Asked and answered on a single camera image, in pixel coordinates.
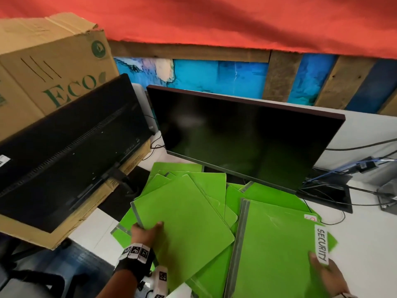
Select plain green folder grey spine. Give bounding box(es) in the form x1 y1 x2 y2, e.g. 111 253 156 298
130 174 235 291

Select red cloth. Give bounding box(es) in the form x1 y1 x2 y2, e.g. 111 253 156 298
0 0 397 59

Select black monitor with vented back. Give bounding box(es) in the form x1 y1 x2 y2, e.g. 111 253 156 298
0 73 151 234

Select thin black cable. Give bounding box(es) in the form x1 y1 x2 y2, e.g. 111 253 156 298
298 183 397 226

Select thick black cable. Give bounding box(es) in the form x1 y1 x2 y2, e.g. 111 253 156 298
326 137 397 151

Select blue cable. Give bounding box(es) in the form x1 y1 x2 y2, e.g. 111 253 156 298
301 156 397 187

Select grey device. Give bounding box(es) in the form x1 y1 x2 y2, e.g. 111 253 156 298
377 179 397 211

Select person's left forearm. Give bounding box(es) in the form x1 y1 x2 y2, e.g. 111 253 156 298
96 270 141 298

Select black office chair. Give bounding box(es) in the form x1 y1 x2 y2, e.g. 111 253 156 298
0 236 90 298

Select blue painted wooden plank partition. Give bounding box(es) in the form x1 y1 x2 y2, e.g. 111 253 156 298
107 40 397 117

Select person's right hand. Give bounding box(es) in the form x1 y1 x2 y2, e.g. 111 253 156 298
308 251 350 297

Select large brown cardboard box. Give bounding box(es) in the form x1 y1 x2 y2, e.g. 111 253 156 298
0 12 152 250

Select green folder with white label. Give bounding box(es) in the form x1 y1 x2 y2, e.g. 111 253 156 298
223 198 338 298

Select black adapter plug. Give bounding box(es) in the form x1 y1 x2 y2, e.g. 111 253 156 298
356 161 378 172

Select white wrist camera with markers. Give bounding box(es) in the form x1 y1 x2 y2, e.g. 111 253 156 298
146 266 169 298

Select black monitor stand base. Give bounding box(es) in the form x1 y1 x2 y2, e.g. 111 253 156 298
296 174 353 214

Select white plastic device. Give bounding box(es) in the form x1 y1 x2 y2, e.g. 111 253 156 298
132 83 156 135

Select person's left hand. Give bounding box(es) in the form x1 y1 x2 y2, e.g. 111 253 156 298
130 222 164 249

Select black flat screen monitor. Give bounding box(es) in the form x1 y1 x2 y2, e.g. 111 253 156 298
146 85 346 195

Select pile of green folders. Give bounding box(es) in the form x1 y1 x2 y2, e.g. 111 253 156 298
111 162 320 298

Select black wrist strap with markers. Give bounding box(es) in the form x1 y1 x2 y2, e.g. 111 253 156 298
113 243 155 283

